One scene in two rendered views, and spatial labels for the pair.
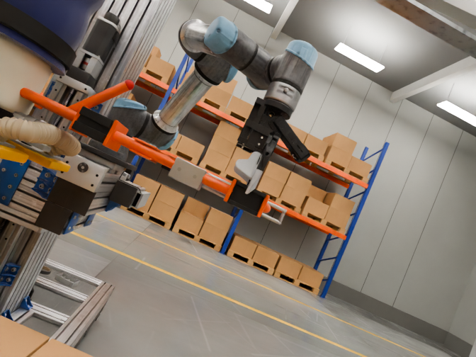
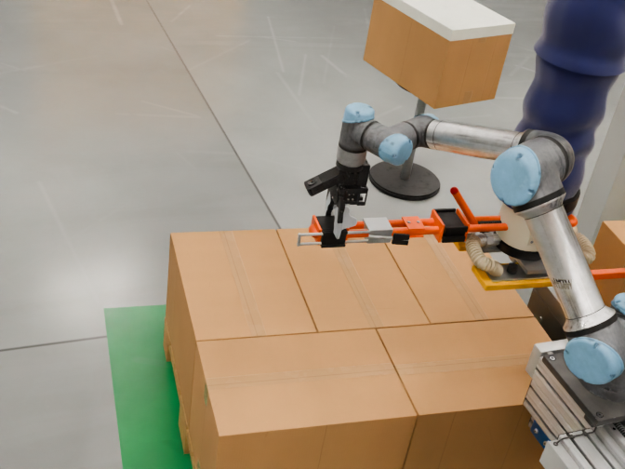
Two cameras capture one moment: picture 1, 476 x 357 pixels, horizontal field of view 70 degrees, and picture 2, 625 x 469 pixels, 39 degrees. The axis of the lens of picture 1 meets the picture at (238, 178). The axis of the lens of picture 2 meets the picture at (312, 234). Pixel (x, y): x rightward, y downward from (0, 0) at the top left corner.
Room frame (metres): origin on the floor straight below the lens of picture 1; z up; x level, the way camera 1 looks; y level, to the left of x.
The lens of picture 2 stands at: (2.61, -0.73, 2.37)
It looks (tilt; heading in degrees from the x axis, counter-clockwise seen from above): 33 degrees down; 161
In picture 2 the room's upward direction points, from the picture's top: 9 degrees clockwise
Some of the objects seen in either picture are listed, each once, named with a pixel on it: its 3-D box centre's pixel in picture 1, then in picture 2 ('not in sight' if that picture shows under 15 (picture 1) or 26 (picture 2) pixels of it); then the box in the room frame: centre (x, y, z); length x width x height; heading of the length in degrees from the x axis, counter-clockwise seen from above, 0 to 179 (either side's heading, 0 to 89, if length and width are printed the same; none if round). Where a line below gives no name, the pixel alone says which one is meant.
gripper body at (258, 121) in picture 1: (263, 129); (349, 180); (0.74, -0.01, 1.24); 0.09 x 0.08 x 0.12; 91
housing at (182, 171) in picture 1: (188, 174); (377, 230); (0.74, 0.10, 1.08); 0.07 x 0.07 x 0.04; 1
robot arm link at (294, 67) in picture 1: (294, 69); (357, 127); (0.75, -0.01, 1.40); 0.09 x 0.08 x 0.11; 32
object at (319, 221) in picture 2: (245, 198); (329, 229); (0.73, -0.03, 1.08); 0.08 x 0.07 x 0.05; 91
